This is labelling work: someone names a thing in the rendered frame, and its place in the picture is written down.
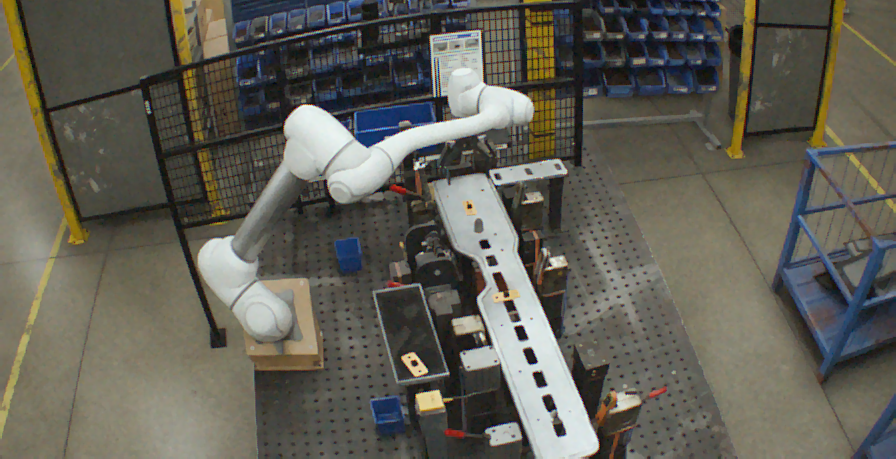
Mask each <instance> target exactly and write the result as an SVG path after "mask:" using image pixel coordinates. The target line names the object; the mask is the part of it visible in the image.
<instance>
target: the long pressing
mask: <svg viewBox="0 0 896 459"><path fill-rule="evenodd" d="M431 183H433V186H434V192H435V203H436V206H437V208H438V211H439V214H440V217H441V219H442V222H443V225H444V228H445V230H446V233H447V236H448V239H449V241H450V244H451V247H452V249H453V251H454V252H455V253H456V254H458V255H460V256H463V257H466V258H468V259H471V260H474V261H475V262H477V264H478V266H479V269H480V271H481V274H482V276H483V279H484V281H485V284H486V287H485V289H484V290H483V291H482V292H481V294H480V295H479V296H478V297H477V307H478V310H479V312H480V315H481V318H482V320H483V323H484V326H485V328H486V331H487V334H488V336H489V339H490V342H491V344H492V346H494V347H495V350H496V353H497V355H498V358H499V360H500V368H501V371H502V374H503V376H504V379H505V382H506V384H507V387H508V390H509V392H510V395H511V398H512V400H513V403H514V406H515V408H516V411H517V414H518V416H519V419H520V421H521V424H522V427H523V429H524V432H525V435H526V437H527V440H528V443H529V445H530V448H531V451H532V453H533V456H534V459H582V458H585V457H588V456H591V455H593V454H595V453H596V452H597V451H598V449H599V440H598V438H597V436H596V433H595V431H594V429H593V426H592V424H591V421H590V419H589V417H588V414H587V412H586V409H585V407H584V405H583V402H582V400H581V398H580V395H579V393H578V391H577V388H576V386H575V383H574V381H573V379H572V376H571V374H570V372H569V369H568V367H567V365H566V362H565V360H564V358H563V355H562V353H561V351H560V348H559V346H558V344H557V341H556V339H555V337H554V334H553V332H552V330H551V327H550V325H549V323H548V320H547V318H546V316H545V314H544V311H543V309H542V307H541V304H540V302H539V300H538V298H537V295H536V293H535V291H534V288H533V286H532V284H531V282H530V279H529V277H528V275H527V273H526V270H525V268H524V266H523V264H522V261H521V259H520V257H519V255H518V247H519V237H518V235H517V233H516V230H515V228H514V226H513V224H512V222H511V220H510V218H509V216H508V213H507V211H506V209H505V207H504V205H503V203H502V201H501V199H500V197H499V194H498V192H497V190H496V188H495V186H494V184H493V182H492V180H491V178H490V179H487V177H486V174H483V173H477V174H471V175H465V176H459V177H454V178H450V183H451V185H450V186H448V183H447V180H446V179H442V180H437V181H433V182H431ZM481 190H484V191H481ZM446 196H448V197H446ZM466 200H473V203H474V205H475V208H476V211H477V214H476V215H470V216H467V215H466V212H465V210H464V207H463V204H462V201H466ZM476 218H481V219H482V220H483V227H484V231H483V232H481V233H476V232H475V231H474V221H475V219H476ZM494 234H497V235H494ZM482 240H487V241H488V243H489V245H490V248H489V249H485V250H483V249H482V248H481V246H480V243H479V241H482ZM501 249H503V251H501ZM488 256H494V257H495V259H496V262H497V264H498V265H497V266H494V267H489V266H488V263H487V261H486V257H488ZM498 272H500V273H501V274H502V276H503V278H504V281H505V283H506V286H507V288H508V290H509V291H510V290H514V289H518V291H519V293H520V298H515V299H511V300H512V301H513V302H514V305H515V307H516V310H517V312H518V315H519V317H520V319H521V321H520V322H516V323H512V322H511V320H510V317H509V315H508V313H507V310H506V308H505V305H504V302H505V301H502V302H497V303H495V302H494V300H493V297H492V294H496V293H499V290H498V288H497V285H496V283H495V280H494V278H493V274H494V273H498ZM530 318H533V319H532V320H531V319H530ZM501 325H503V326H501ZM520 325H522V326H523V327H524V329H525V332H526V334H527V337H528V340H527V341H524V342H520V341H519V340H518V337H517V335H516V332H515V330H514V327H516V326H520ZM527 348H532V349H533V351H534V354H535V356H536V359H537V361H538V363H537V364H533V365H529V364H528V362H527V360H526V357H525V355H524V352H523V350H524V349H527ZM518 371H521V372H518ZM537 371H541V372H542V373H543V376H544V378H545V381H546V383H547V387H545V388H538V387H537V385H536V383H535V380H534V378H533V375H532V373H534V372H537ZM545 395H551V396H552V398H553V400H554V403H555V405H556V408H557V410H558V417H557V418H554V419H552V418H551V415H550V414H551V413H552V412H551V413H549V412H547V410H546V408H545V405H544V403H543V400H542V397H543V396H545ZM569 410H571V412H569ZM537 419H540V420H539V421H538V420H537ZM557 419H561V420H562V423H563V425H564V428H565V430H566V433H567V435H566V436H563V437H557V435H556V433H555V430H554V428H553V425H552V423H551V422H552V421H553V420H557Z"/></svg>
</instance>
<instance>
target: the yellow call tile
mask: <svg viewBox="0 0 896 459"><path fill-rule="evenodd" d="M416 397H417V401H418V404H419V407H420V411H421V412H425V411H431V410H437V409H442V408H444V405H443V402H442V399H441V396H440V393H439V391H438V390H437V391H432V392H426V393H420V394H416Z"/></svg>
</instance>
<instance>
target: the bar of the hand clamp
mask: <svg viewBox="0 0 896 459"><path fill-rule="evenodd" d="M415 165H416V167H414V168H413V169H412V172H414V171H415V172H418V176H419V179H420V183H421V187H422V190H423V194H424V196H425V200H426V202H428V201H433V200H432V197H431V193H430V189H429V186H428V182H427V178H426V175H425V171H424V169H426V168H427V167H428V169H431V168H432V166H431V163H430V162H429V161H427V164H426V165H424V164H423V165H422V162H421V161H420V162H416V163H415Z"/></svg>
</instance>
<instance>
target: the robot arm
mask: <svg viewBox="0 0 896 459"><path fill-rule="evenodd" d="M448 102H449V106H450V108H451V116H452V121H447V122H442V123H436V124H431V125H426V126H421V127H417V128H413V129H410V130H407V131H404V132H401V133H399V134H397V135H395V136H393V137H391V138H389V139H387V140H385V141H383V142H380V143H378V144H376V145H373V146H371V147H369V148H368V149H367V148H366V147H364V146H362V145H361V144H360V143H358V142H357V141H356V140H355V139H354V138H353V137H352V136H351V134H350V133H349V131H348V130H347V129H346V128H345V127H344V126H342V125H341V124H340V123H339V122H338V121H337V120H336V119H335V118H334V117H332V116H331V115H330V114H328V113H327V112H326V111H324V110H322V109H320V108H318V107H315V106H309V105H303V106H301V107H299V108H298V109H296V110H295V111H294V112H293V113H292V114H291V115H290V116H289V117H288V119H287V120H286V122H285V126H284V135H285V138H286V139H287V140H288V141H287V143H286V148H285V151H284V160H283V161H282V163H281V164H280V166H279V167H278V169H277V170H276V172H275V173H274V175H273V176H272V178H271V179H270V181H269V182H268V184H267V185H266V187H265V188H264V190H263V191H262V193H261V195H260V197H259V198H258V200H257V201H256V203H255V204H254V206H253V207H252V209H251V211H250V212H249V214H248V215H247V217H246V218H245V220H244V222H243V223H242V225H241V226H240V228H239V230H238V231H237V233H236V234H235V236H230V237H226V238H225V239H224V240H223V239H213V240H210V241H208V242H207V243H206V244H205V245H204V246H203V248H202V249H201V251H200V252H199V255H198V266H199V269H200V272H201V274H202V276H203V278H204V280H205V282H206V283H207V284H208V286H209V287H210V288H211V290H212V291H213V292H214V293H215V294H216V296H217V297H218V298H219V299H220V300H221V301H222V302H223V303H224V304H225V305H226V306H227V307H228V308H229V309H230V310H231V311H232V312H233V314H234V315H235V316H236V317H237V319H238V320H239V321H240V323H241V324H242V326H243V327H244V329H245V331H246V332H247V333H248V334H249V335H250V336H251V337H253V338H254V339H255V341H256V343H258V344H263V343H265V342H274V345H275V348H276V350H277V353H278V354H282V353H284V342H283V341H285V340H295V341H301V340H302V339H303V335H302V333H301V331H300V328H299V324H298V319H297V314H296V308H295V303H294V297H295V293H294V291H293V290H291V289H288V290H286V291H283V292H278V293H273V292H271V291H270V290H269V289H268V288H267V287H266V286H265V285H264V284H263V283H262V282H260V281H259V279H258V278H257V277H256V276H255V275H256V273H257V268H258V265H259V262H258V257H257V255H258V254H259V252H260V251H261V249H262V248H263V246H264V245H265V244H266V242H267V241H268V239H269V238H270V236H271V235H272V233H273V232H274V230H275V229H276V227H277V226H278V224H279V223H280V222H281V220H282V219H283V217H284V216H285V214H286V213H287V211H288V210H289V209H290V207H291V206H292V204H293V203H294V201H295V200H296V199H297V197H298V196H299V194H300V193H301V192H302V190H303V189H304V187H305V186H306V185H307V183H308V182H309V181H310V180H311V179H314V178H316V177H318V176H319V175H320V174H322V175H323V176H324V177H325V178H326V179H327V180H328V182H327V184H328V189H329V192H330V194H331V196H332V197H333V198H334V199H335V200H336V201H338V202H340V203H343V204H349V203H353V202H356V201H359V200H361V199H363V198H365V197H367V196H369V195H370V194H372V193H373V192H374V191H376V190H377V189H378V188H379V187H381V186H382V185H383V184H384V183H385V181H386V180H387V179H388V178H389V177H390V176H391V175H392V174H393V172H394V171H395V169H396V168H397V166H398V165H399V164H400V162H401V161H402V160H403V159H404V157H405V156H406V155H407V154H409V153H410V152H412V151H414V150H416V149H419V148H422V147H426V146H429V145H433V144H438V143H442V142H445V147H444V149H443V151H442V153H441V155H440V157H439V159H438V161H437V165H438V167H439V168H443V174H444V176H446V180H447V183H448V186H450V185H451V183H450V168H449V165H450V164H451V162H452V161H453V160H454V159H455V157H456V156H457V155H458V154H460V153H461V151H463V152H466V151H472V150H473V149H475V150H476V151H478V152H479V153H480V154H482V155H483V156H484V157H485V174H486V177H487V179H490V168H492V162H493V159H497V155H496V153H495V152H494V150H493V148H492V147H491V145H490V144H489V142H488V139H487V137H486V135H485V134H482V136H479V137H478V134H479V133H482V132H485V131H487V130H489V129H492V128H494V129H502V128H504V127H511V126H513V125H514V126H522V125H526V124H528V122H530V121H531V119H532V117H533V112H534V107H533V104H532V102H531V100H530V99H529V98H527V97H526V96H524V95H523V94H521V93H518V92H516V91H513V90H509V89H506V88H501V87H493V86H488V85H486V84H484V83H482V82H481V81H480V80H479V77H478V75H477V74H476V73H475V71H474V70H473V69H471V68H460V69H457V70H455V71H454V72H453V73H452V74H451V75H450V77H449V82H448ZM450 140H454V141H450ZM479 140H481V141H482V142H483V143H485V145H486V147H487V148H488V150H489V151H490V153H491V155H490V154H488V153H487V152H486V151H485V150H484V149H482V148H481V147H480V146H479V145H478V142H479ZM452 145H455V147H454V149H453V150H452V152H451V153H450V154H449V155H448V153H449V151H450V148H452ZM447 155H448V157H447ZM446 157H447V158H446Z"/></svg>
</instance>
